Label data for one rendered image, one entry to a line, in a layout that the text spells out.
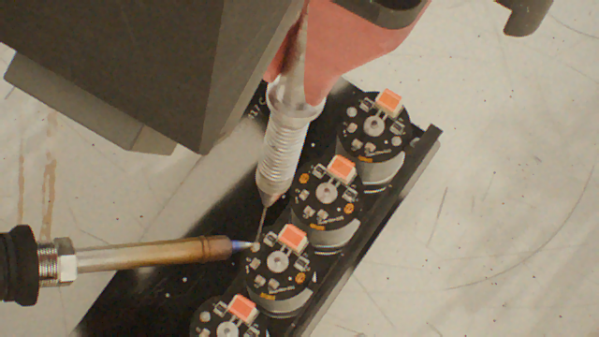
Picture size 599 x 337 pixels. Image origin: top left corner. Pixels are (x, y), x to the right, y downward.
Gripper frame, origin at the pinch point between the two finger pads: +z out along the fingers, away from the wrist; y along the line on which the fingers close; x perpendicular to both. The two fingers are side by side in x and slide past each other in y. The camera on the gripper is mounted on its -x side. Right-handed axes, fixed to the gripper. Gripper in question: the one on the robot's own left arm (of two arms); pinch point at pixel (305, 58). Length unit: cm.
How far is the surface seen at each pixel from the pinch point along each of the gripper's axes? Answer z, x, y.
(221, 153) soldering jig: 13.9, 4.6, -3.7
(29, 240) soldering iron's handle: 7.4, -5.1, -5.2
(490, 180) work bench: 13.4, 9.2, 5.6
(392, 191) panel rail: 8.8, 3.5, 3.0
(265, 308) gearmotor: 13.2, -0.4, 1.0
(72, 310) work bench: 17.5, -2.4, -5.6
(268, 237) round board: 9.8, 0.3, 0.2
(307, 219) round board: 9.5, 1.4, 1.0
